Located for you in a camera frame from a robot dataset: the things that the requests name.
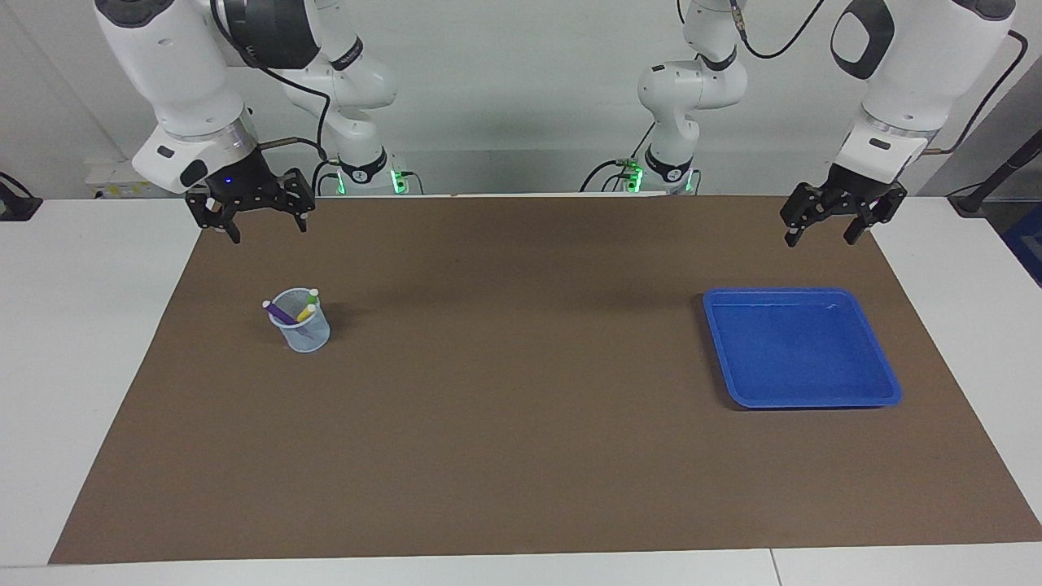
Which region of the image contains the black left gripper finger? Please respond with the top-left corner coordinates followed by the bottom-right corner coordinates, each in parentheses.
top-left (781, 208), bottom-right (817, 247)
top-left (843, 208), bottom-right (884, 247)

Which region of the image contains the blue plastic tray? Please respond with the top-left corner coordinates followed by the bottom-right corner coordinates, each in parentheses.
top-left (702, 286), bottom-right (903, 410)

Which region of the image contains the light blue pen cup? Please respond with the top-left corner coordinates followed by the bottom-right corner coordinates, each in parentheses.
top-left (268, 287), bottom-right (332, 354)

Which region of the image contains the black stand pole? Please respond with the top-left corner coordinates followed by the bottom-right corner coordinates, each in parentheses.
top-left (947, 130), bottom-right (1042, 217)

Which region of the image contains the blue crate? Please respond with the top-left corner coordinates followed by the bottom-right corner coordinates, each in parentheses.
top-left (1000, 202), bottom-right (1042, 287)

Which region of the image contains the brown table mat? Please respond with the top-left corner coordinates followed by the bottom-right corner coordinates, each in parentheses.
top-left (47, 194), bottom-right (1042, 566)

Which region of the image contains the black base cable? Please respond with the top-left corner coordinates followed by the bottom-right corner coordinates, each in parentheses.
top-left (580, 120), bottom-right (659, 194)
top-left (312, 159), bottom-right (347, 196)

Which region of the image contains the white wall socket box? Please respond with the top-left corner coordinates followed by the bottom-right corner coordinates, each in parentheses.
top-left (85, 158), bottom-right (177, 199)

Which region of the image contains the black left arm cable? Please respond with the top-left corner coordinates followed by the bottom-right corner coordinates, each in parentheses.
top-left (727, 0), bottom-right (1029, 155)

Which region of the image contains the black clamp mount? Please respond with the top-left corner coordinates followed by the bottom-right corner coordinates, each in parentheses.
top-left (0, 173), bottom-right (43, 222)

